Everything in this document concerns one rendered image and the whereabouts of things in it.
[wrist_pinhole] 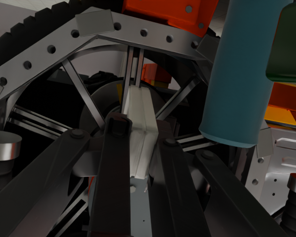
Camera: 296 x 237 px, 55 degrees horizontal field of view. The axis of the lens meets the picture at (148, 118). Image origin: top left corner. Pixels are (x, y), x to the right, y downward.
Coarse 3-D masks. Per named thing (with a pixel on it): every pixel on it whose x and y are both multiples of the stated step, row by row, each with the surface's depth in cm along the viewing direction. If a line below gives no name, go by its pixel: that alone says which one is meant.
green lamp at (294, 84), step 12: (288, 12) 14; (288, 24) 14; (276, 36) 15; (288, 36) 14; (276, 48) 14; (288, 48) 13; (276, 60) 14; (288, 60) 13; (276, 72) 14; (288, 72) 13; (288, 84) 15
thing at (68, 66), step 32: (64, 64) 55; (128, 64) 57; (160, 64) 77; (192, 64) 58; (32, 96) 71; (192, 96) 76; (32, 128) 56; (64, 128) 57; (96, 128) 62; (224, 160) 66; (64, 224) 61
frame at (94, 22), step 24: (72, 24) 44; (96, 24) 45; (120, 24) 47; (144, 24) 46; (48, 48) 48; (72, 48) 45; (144, 48) 52; (168, 48) 48; (192, 48) 49; (216, 48) 49; (0, 72) 43; (24, 72) 44; (0, 96) 44; (0, 120) 49; (264, 120) 54; (264, 144) 54; (240, 168) 60; (264, 168) 56
